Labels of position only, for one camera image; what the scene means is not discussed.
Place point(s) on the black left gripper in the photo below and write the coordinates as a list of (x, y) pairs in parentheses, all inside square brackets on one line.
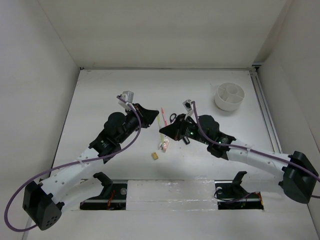
[(147, 116)]

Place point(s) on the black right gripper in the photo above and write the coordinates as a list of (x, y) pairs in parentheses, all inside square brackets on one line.
[(175, 130)]

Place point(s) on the pink pen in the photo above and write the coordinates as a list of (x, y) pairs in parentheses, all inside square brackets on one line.
[(164, 117)]

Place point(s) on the blue black highlighter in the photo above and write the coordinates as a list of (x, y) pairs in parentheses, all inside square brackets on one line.
[(186, 140)]

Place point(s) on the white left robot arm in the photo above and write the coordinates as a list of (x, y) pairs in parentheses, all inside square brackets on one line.
[(46, 201)]

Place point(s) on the small yellow eraser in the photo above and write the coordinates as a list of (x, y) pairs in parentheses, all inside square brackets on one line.
[(154, 156)]

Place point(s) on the white round compartment container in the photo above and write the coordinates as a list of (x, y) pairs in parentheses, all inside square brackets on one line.
[(229, 96)]

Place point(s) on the black handled scissors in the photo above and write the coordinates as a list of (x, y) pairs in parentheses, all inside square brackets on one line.
[(172, 117)]

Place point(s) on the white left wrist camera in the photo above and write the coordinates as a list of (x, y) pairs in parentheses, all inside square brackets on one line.
[(126, 98)]

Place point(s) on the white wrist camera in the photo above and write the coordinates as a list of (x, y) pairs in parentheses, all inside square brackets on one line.
[(126, 98), (189, 107)]

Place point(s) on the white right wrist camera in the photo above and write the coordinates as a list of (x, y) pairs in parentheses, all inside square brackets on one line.
[(189, 107)]

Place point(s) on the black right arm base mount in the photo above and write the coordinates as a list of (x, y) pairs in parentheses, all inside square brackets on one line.
[(230, 195)]

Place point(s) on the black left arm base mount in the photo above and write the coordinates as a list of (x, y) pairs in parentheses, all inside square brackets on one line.
[(113, 196)]

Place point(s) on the aluminium rail right side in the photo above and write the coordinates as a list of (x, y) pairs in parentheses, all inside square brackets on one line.
[(266, 114)]

